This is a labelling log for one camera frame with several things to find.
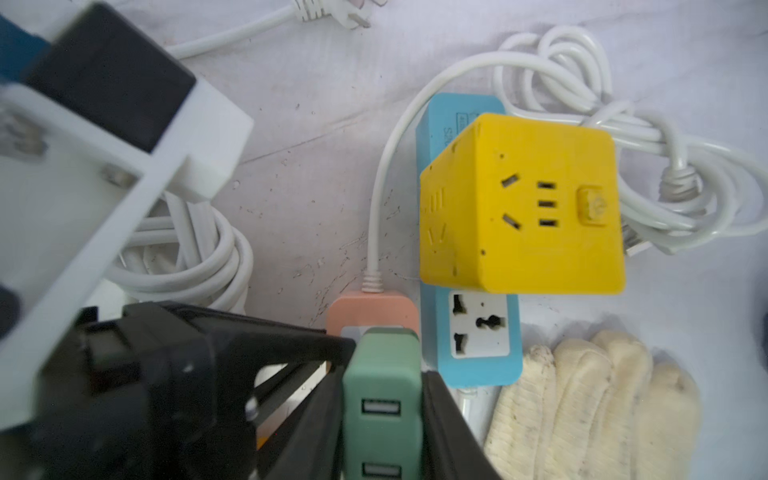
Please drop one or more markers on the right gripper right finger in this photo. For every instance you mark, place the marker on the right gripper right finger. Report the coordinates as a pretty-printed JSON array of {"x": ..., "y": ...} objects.
[{"x": 450, "y": 450}]

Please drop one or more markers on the beige work glove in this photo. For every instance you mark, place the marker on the beige work glove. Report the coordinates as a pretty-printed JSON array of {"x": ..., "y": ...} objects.
[{"x": 595, "y": 409}]

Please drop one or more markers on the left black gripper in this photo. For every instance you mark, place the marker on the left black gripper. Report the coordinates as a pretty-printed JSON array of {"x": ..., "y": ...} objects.
[{"x": 172, "y": 391}]

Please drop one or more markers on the small blue power strip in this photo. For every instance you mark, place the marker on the small blue power strip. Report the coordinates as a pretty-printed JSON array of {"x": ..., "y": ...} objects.
[{"x": 473, "y": 339}]

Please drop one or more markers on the yellow cube socket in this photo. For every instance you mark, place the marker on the yellow cube socket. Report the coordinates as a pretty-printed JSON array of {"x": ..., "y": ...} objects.
[{"x": 515, "y": 206}]

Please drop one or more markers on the pink power strip right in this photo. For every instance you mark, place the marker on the pink power strip right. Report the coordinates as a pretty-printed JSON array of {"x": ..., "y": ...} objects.
[{"x": 360, "y": 309}]

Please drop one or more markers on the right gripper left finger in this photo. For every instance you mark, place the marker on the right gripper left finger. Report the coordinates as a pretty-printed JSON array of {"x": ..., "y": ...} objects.
[{"x": 308, "y": 444}]

